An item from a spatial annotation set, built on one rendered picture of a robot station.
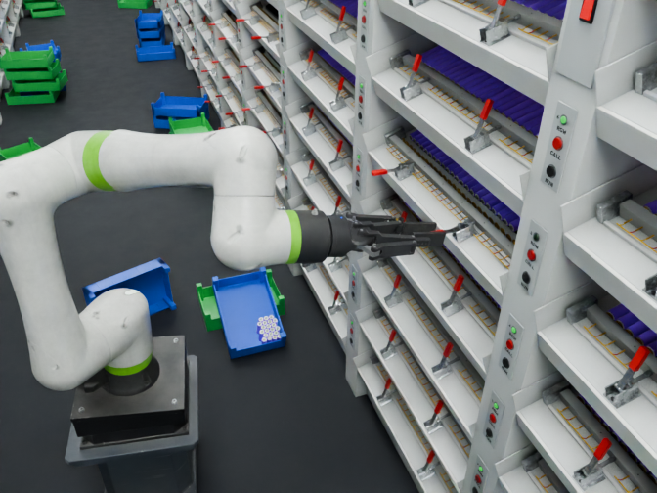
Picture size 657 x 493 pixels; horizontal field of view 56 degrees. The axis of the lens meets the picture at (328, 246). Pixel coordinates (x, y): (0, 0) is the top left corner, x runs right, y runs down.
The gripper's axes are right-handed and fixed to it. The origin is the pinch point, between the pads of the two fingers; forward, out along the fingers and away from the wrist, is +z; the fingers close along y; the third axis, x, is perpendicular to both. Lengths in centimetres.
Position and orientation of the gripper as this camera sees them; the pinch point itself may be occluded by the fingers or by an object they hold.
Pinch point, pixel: (423, 234)
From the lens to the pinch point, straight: 117.0
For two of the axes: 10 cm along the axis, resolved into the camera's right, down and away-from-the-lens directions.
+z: 9.2, -0.3, 3.8
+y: 3.4, 5.3, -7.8
